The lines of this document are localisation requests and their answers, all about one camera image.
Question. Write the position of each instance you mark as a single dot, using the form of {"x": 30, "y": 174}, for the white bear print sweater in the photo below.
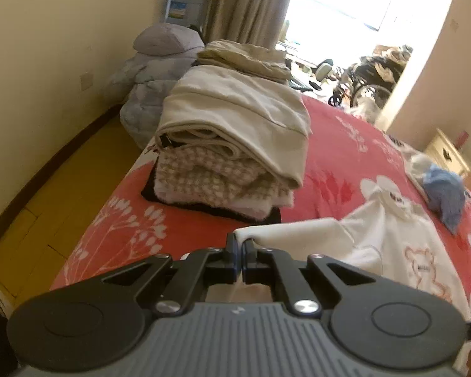
{"x": 376, "y": 243}

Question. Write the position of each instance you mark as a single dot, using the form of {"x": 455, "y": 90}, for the wheelchair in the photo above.
{"x": 369, "y": 78}

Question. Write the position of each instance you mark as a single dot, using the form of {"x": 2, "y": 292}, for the grey puffer jacket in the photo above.
{"x": 153, "y": 78}

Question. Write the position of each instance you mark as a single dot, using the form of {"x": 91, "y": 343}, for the beige folded garment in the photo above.
{"x": 239, "y": 118}

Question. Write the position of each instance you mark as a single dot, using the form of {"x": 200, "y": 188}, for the white cloth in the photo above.
{"x": 418, "y": 165}

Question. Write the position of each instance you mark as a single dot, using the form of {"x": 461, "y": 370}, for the red floral bed sheet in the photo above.
{"x": 329, "y": 157}

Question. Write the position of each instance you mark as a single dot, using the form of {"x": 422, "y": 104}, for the window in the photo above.
{"x": 337, "y": 4}

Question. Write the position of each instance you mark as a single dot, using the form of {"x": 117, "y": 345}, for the blue cloth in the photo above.
{"x": 447, "y": 196}

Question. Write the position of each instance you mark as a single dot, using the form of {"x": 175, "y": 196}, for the pile of beige folded clothes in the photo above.
{"x": 243, "y": 57}

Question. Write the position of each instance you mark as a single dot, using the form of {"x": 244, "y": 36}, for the checkered folded garment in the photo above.
{"x": 204, "y": 176}

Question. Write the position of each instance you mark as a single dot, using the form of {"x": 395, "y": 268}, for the blue box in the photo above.
{"x": 182, "y": 11}

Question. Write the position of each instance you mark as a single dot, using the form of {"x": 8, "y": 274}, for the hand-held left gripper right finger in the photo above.
{"x": 246, "y": 267}

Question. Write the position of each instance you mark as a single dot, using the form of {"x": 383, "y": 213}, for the grey chair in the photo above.
{"x": 324, "y": 69}

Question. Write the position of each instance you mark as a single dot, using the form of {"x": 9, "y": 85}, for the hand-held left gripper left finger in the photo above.
{"x": 234, "y": 264}

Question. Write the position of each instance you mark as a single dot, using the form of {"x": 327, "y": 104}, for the beige curtain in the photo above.
{"x": 251, "y": 4}

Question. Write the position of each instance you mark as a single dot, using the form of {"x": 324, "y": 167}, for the cream cabinet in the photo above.
{"x": 443, "y": 149}

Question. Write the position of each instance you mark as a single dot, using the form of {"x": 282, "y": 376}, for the wall outlet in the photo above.
{"x": 86, "y": 81}

